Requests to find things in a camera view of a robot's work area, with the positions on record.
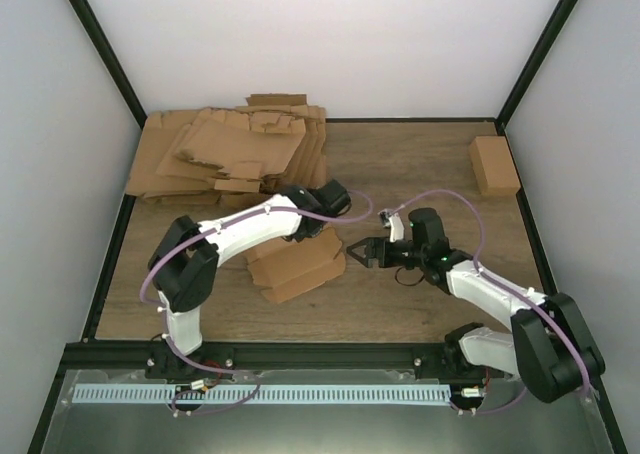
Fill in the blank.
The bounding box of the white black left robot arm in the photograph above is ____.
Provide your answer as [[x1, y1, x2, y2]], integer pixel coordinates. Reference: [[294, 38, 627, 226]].
[[143, 180, 351, 378]]

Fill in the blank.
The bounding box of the folded brown cardboard box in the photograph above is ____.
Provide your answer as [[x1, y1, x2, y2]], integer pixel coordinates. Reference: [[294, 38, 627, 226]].
[[469, 135, 521, 197]]

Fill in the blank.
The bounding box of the black corner frame post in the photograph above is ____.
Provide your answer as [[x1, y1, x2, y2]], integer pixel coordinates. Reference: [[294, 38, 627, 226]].
[[496, 0, 579, 136], [67, 0, 147, 128]]

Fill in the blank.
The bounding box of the clear acrylic front plate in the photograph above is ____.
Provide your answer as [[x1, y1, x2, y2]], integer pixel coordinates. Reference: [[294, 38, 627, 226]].
[[34, 371, 613, 453]]

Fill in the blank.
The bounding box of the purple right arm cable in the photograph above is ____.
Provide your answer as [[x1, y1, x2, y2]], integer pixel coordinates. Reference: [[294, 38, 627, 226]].
[[392, 189, 596, 400]]

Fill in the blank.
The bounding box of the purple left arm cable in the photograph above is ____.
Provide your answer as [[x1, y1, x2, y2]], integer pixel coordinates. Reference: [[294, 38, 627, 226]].
[[138, 188, 374, 375]]

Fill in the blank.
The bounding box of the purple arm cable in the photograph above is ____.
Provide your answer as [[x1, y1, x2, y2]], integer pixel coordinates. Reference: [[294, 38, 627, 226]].
[[392, 189, 596, 400], [138, 188, 374, 375]]

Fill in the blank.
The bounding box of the black right corner frame post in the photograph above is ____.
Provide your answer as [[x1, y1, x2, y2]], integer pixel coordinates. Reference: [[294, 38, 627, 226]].
[[496, 0, 579, 136]]

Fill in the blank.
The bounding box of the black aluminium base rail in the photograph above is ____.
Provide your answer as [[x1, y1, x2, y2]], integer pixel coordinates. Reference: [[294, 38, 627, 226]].
[[59, 341, 594, 381]]

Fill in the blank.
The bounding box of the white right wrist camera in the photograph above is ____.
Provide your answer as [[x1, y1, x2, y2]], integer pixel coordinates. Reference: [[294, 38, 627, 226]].
[[378, 209, 404, 242]]

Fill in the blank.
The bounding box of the black left corner frame post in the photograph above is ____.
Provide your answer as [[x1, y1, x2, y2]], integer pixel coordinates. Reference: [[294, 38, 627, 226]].
[[67, 0, 147, 128]]

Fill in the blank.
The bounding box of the light blue slotted strip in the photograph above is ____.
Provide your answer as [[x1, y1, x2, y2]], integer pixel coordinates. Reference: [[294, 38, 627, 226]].
[[71, 383, 451, 406]]

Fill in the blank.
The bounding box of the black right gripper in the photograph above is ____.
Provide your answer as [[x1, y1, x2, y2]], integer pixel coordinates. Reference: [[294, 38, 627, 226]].
[[347, 237, 427, 269]]

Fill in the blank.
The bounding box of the stack of flat cardboard blanks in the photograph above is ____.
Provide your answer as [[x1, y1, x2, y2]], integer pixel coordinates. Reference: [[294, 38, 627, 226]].
[[126, 94, 327, 209]]

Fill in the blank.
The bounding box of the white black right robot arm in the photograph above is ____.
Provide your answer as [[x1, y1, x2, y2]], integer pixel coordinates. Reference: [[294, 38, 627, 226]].
[[346, 208, 605, 403]]

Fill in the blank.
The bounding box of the brown cardboard box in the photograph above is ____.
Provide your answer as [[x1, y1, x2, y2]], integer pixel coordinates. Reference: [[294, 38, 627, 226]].
[[469, 135, 521, 197], [243, 227, 346, 304]]

